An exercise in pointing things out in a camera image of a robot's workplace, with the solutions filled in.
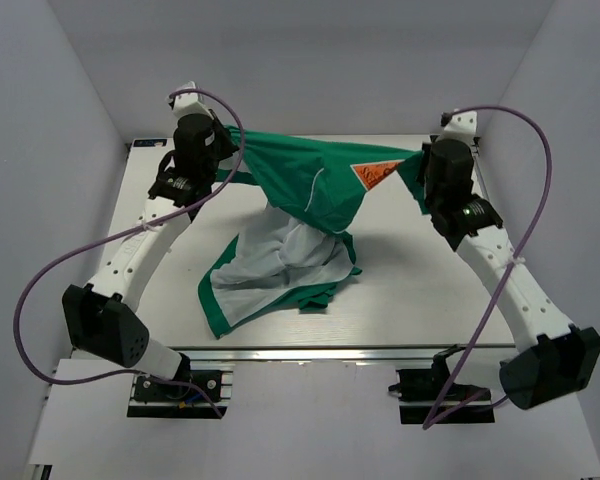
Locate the green jacket with white lining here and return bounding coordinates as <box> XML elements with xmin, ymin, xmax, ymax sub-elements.
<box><xmin>198</xmin><ymin>127</ymin><xmax>427</xmax><ymax>338</ymax></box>

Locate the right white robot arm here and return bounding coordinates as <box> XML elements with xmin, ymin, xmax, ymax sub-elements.
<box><xmin>418</xmin><ymin>106</ymin><xmax>600</xmax><ymax>423</ymax></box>

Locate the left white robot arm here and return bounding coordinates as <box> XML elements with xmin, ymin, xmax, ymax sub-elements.
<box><xmin>62</xmin><ymin>81</ymin><xmax>238</xmax><ymax>399</ymax></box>

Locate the left blue table label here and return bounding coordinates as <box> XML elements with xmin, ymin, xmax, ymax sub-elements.
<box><xmin>132</xmin><ymin>139</ymin><xmax>167</xmax><ymax>148</ymax></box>

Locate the aluminium table front rail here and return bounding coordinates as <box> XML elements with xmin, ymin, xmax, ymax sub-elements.
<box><xmin>172</xmin><ymin>345</ymin><xmax>519</xmax><ymax>363</ymax></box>

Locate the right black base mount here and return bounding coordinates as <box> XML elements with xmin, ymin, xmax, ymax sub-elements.
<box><xmin>388</xmin><ymin>349</ymin><xmax>496</xmax><ymax>425</ymax></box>

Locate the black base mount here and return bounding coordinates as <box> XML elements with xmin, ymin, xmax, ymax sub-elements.
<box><xmin>388</xmin><ymin>349</ymin><xmax>496</xmax><ymax>425</ymax></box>
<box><xmin>127</xmin><ymin>368</ymin><xmax>233</xmax><ymax>420</ymax></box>

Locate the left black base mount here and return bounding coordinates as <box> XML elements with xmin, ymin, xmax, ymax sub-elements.
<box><xmin>127</xmin><ymin>368</ymin><xmax>233</xmax><ymax>420</ymax></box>

